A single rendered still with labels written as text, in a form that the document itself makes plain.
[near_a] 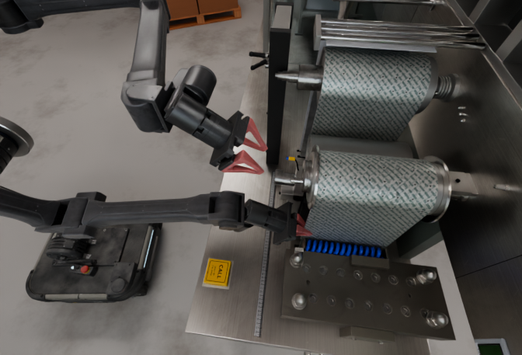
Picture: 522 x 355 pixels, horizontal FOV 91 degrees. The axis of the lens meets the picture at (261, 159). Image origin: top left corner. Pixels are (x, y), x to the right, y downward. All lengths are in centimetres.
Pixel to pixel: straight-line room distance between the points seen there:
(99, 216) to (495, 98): 89
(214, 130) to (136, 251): 135
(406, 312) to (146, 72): 79
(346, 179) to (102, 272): 150
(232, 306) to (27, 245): 181
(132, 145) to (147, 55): 198
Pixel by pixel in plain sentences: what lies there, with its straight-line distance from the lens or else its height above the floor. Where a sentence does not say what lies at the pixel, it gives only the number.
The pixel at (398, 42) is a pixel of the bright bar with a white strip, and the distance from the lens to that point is 68.
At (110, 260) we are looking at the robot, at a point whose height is 26.
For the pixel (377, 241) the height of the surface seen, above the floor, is 106.
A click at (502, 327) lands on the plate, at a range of 67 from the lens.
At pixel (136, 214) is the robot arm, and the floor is 119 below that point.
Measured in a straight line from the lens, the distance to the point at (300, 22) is 144.
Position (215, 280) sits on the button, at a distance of 85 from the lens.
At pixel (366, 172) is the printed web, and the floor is 131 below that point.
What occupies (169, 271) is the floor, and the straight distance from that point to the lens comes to 188.
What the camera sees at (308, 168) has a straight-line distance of 57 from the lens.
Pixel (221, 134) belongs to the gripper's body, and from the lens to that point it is 46.
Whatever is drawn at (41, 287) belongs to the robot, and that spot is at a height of 24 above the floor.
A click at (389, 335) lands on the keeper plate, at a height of 102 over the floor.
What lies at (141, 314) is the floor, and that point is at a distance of 189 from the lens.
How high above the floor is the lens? 175
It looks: 54 degrees down
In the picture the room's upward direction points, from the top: straight up
